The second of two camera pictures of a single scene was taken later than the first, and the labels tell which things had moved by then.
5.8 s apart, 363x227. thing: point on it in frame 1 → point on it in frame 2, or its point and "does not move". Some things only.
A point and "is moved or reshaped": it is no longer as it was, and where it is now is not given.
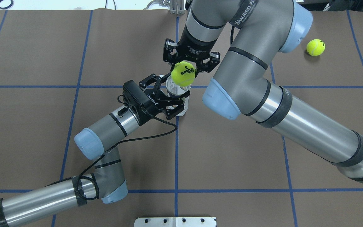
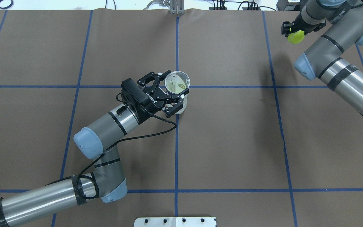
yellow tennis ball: x=315 y=47 is moved or reshaped
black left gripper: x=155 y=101 does not move
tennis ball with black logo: x=183 y=73 → x=176 y=82
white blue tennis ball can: x=175 y=90 does not move
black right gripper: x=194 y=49 → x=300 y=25
